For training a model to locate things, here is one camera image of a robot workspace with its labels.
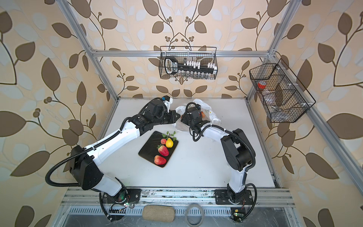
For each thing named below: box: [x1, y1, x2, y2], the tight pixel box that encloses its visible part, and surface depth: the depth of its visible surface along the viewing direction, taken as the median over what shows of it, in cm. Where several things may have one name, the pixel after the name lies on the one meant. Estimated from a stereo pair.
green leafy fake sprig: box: [161, 130, 177, 141], surface depth 96 cm
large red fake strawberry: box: [156, 143, 170, 157], surface depth 89 cm
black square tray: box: [138, 130, 179, 168], surface depth 92 cm
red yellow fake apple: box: [154, 155, 167, 166], surface depth 85 cm
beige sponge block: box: [142, 204, 176, 223], surface depth 68 cm
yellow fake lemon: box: [165, 137, 174, 149], surface depth 92 cm
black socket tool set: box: [164, 56, 218, 77], surface depth 86 cm
